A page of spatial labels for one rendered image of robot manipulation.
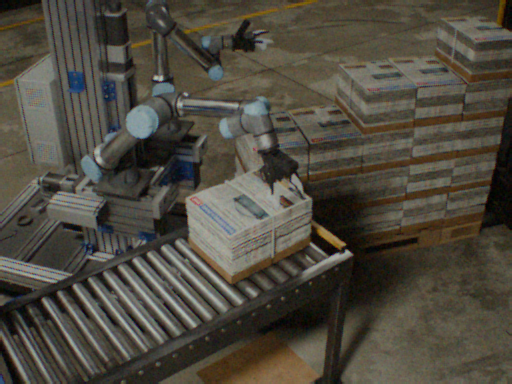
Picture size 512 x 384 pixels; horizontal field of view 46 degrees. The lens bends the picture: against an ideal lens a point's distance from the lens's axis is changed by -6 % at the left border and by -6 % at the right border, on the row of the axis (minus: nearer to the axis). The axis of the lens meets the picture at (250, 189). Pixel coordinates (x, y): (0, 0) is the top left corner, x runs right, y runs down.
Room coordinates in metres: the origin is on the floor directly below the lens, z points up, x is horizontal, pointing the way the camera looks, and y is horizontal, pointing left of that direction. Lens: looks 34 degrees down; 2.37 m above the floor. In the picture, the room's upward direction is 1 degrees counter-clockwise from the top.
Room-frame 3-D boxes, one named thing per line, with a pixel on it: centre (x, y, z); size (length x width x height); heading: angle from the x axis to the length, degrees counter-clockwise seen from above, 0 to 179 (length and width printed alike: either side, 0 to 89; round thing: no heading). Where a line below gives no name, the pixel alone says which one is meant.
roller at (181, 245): (1.79, 0.16, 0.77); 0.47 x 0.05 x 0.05; 36
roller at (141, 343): (1.56, 0.47, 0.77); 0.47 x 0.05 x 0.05; 36
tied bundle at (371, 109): (2.95, -0.65, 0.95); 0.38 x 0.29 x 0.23; 15
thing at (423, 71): (3.02, -0.93, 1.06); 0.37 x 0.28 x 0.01; 13
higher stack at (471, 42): (3.09, -1.23, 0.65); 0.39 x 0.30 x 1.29; 15
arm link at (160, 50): (2.98, 0.45, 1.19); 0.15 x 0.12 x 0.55; 9
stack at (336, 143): (2.91, -0.52, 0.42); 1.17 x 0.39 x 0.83; 105
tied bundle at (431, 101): (3.02, -0.94, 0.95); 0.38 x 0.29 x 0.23; 13
